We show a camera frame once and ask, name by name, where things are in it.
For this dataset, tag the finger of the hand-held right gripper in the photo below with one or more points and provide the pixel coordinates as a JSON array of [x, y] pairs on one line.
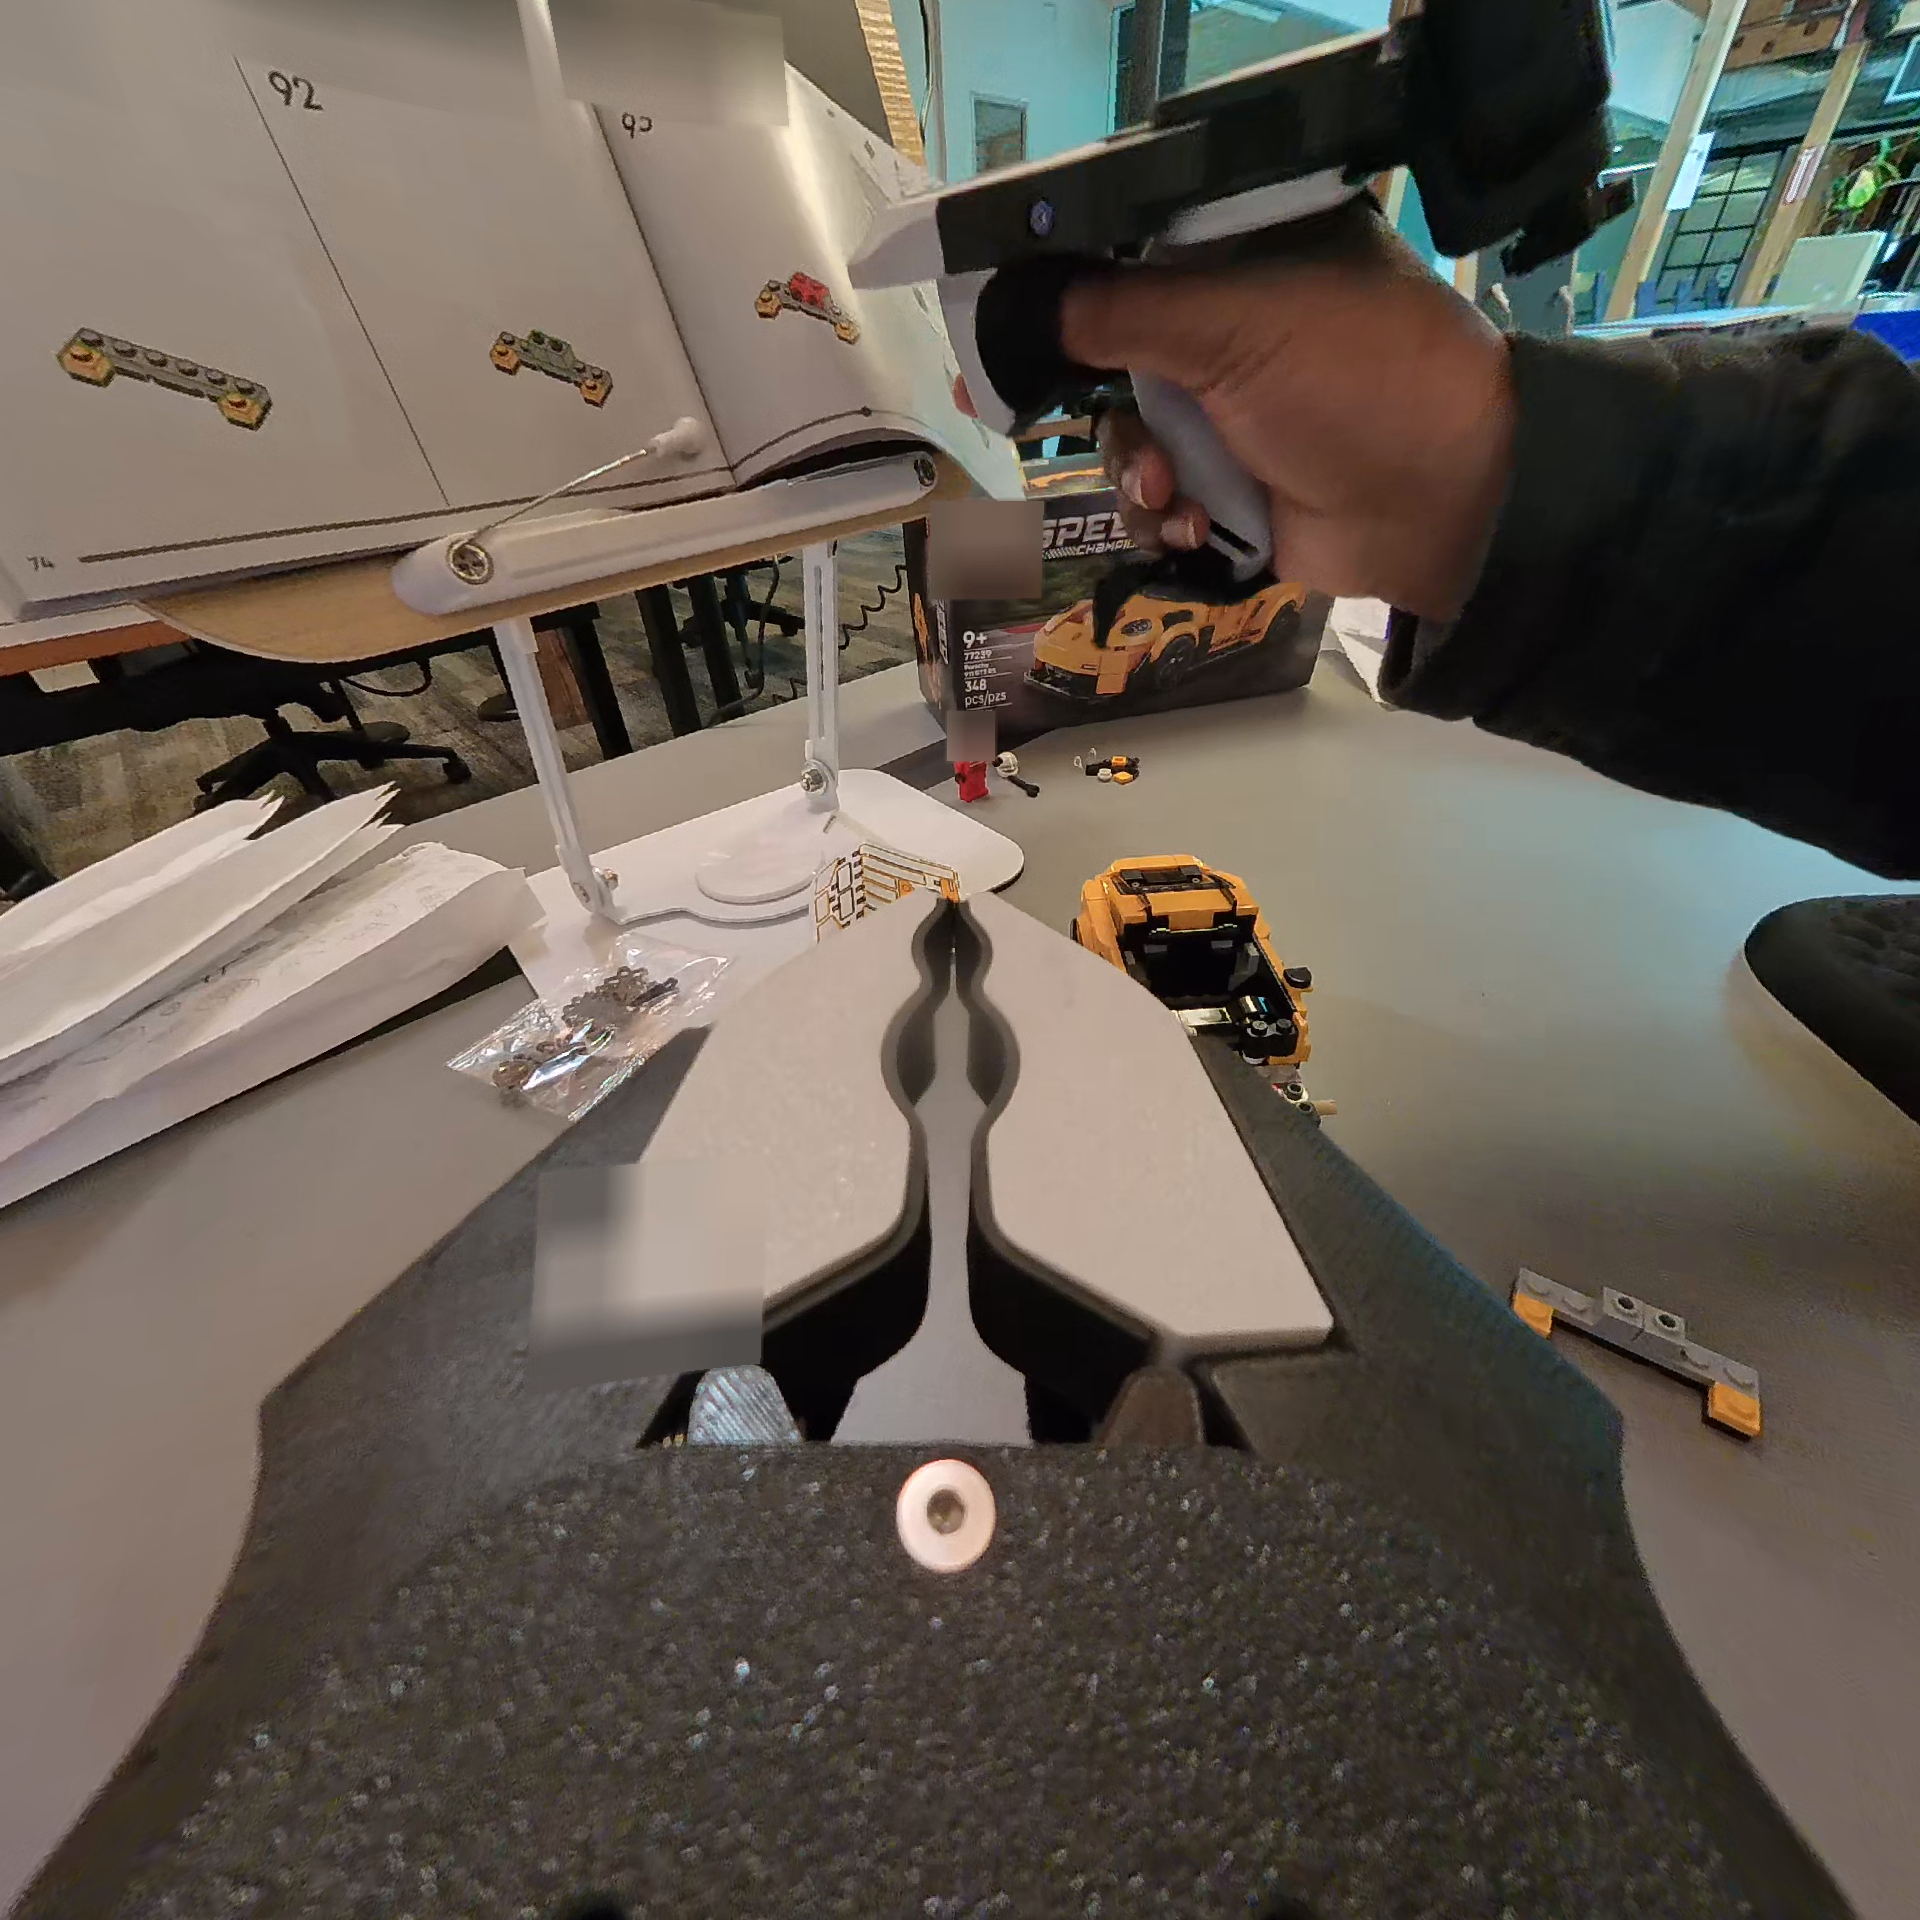
[[900, 248]]

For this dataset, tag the white paper bag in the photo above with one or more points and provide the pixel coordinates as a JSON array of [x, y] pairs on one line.
[[271, 900], [120, 885], [301, 1020]]

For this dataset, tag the grey lego plate orange ends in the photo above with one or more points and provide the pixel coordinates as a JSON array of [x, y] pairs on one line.
[[1725, 1381]]

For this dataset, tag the person's right hand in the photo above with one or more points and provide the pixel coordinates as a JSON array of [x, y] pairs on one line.
[[1350, 404]]

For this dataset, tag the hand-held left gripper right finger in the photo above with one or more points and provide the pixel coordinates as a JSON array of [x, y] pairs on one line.
[[1141, 1170]]

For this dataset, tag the red lego minifigure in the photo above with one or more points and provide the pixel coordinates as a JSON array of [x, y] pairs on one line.
[[973, 781]]

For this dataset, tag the black office chair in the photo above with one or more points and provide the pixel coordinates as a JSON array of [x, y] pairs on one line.
[[301, 734]]

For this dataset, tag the lego instruction booklet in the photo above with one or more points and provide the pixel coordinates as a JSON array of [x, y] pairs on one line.
[[375, 271]]

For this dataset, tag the clear plastic bag dark pieces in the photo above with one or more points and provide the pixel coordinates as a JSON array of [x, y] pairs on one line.
[[601, 1020]]

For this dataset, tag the lego sticker sheet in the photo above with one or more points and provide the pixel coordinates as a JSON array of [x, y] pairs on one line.
[[870, 885]]

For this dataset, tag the black quilted cushion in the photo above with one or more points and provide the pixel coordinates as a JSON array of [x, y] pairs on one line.
[[1844, 990]]

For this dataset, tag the black lego set box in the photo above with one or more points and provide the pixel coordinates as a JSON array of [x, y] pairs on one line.
[[991, 660]]

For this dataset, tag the pile of small lego pieces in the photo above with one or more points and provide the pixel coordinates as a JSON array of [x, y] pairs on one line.
[[1113, 768]]

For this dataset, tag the yellow lego car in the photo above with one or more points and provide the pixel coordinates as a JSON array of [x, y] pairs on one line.
[[1170, 914]]

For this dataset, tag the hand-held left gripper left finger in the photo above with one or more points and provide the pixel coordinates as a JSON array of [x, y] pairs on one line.
[[810, 1080]]

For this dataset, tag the white book stand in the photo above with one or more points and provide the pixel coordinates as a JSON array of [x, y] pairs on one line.
[[900, 819]]

